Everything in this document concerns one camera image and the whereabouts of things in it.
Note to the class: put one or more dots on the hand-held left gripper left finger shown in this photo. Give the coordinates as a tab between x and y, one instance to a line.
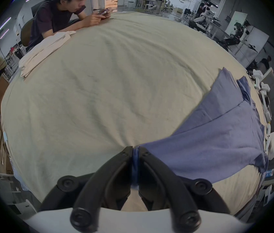
107	178

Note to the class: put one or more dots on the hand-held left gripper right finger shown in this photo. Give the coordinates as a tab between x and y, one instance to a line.
162	178

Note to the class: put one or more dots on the blue shirt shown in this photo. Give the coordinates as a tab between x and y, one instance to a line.
214	139

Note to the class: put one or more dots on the spare white gripper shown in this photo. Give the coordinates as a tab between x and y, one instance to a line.
264	101

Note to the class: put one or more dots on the folded white cloth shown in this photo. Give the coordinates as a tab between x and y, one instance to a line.
42	52

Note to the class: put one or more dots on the white robot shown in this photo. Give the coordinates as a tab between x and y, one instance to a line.
242	36
203	14

